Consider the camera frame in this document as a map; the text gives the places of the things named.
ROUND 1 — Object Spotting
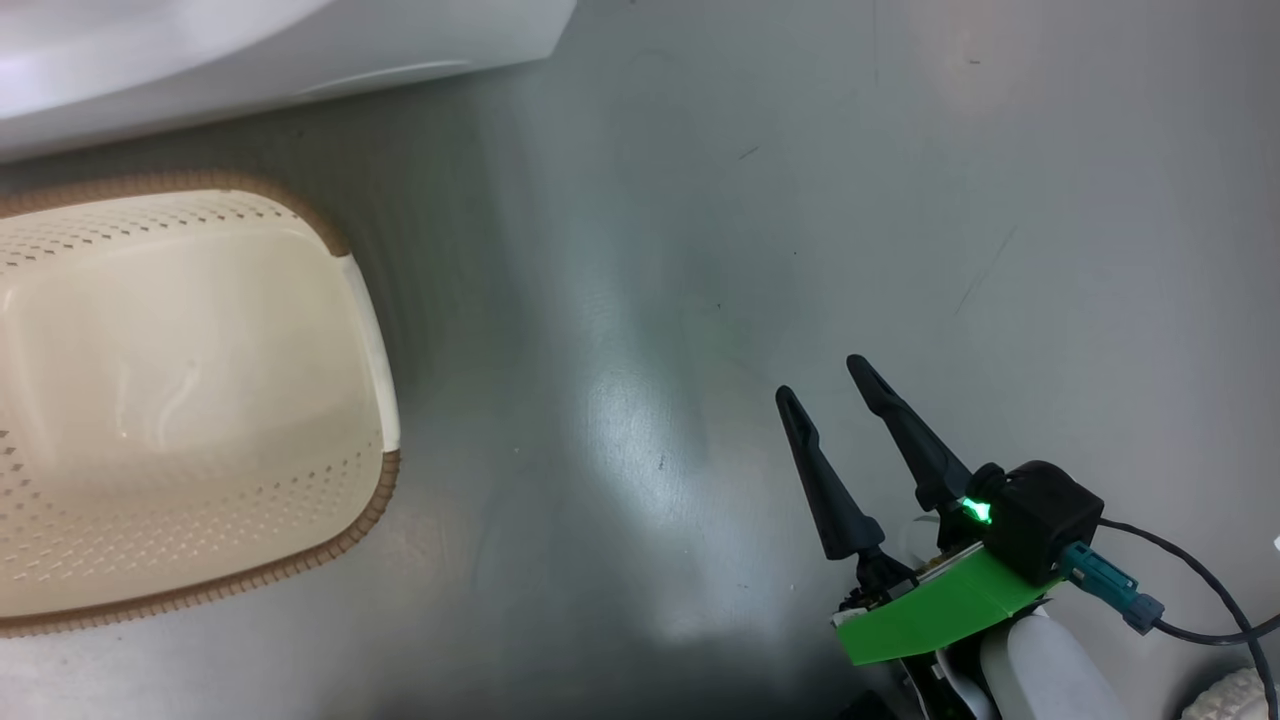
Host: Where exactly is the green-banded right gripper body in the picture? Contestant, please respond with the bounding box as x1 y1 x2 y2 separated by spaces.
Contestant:
833 494 1063 667

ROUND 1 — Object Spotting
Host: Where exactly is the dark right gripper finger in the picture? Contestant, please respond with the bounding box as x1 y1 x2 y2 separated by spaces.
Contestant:
846 354 976 517
775 386 913 593

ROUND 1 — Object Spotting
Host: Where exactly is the cream perforated laundry basket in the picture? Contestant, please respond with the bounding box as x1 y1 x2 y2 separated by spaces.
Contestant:
0 170 403 640

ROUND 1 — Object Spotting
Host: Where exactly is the white washing machine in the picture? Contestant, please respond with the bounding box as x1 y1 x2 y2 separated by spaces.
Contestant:
0 0 580 163

